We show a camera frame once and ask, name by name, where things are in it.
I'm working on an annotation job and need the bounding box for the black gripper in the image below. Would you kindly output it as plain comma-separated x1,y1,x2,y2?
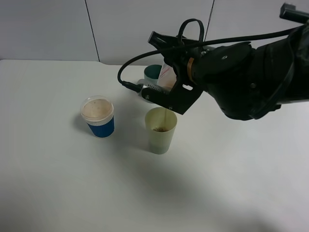
148,31,205,85

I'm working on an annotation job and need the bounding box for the clear drink bottle pink label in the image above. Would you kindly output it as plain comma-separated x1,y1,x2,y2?
157,63,176,91

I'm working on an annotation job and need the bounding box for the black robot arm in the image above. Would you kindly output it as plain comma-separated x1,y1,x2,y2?
141,3,309,121

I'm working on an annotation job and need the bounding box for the teal plastic cup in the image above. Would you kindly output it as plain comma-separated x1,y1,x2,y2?
144,64,162,85

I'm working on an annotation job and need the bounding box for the pale green plastic cup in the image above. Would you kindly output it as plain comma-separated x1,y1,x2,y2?
145,107,178,155

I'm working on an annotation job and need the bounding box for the blue sleeved paper cup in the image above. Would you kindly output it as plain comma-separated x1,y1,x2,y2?
80,95,114,138

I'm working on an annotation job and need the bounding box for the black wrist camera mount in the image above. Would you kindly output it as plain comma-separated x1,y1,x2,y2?
137,79,203,115

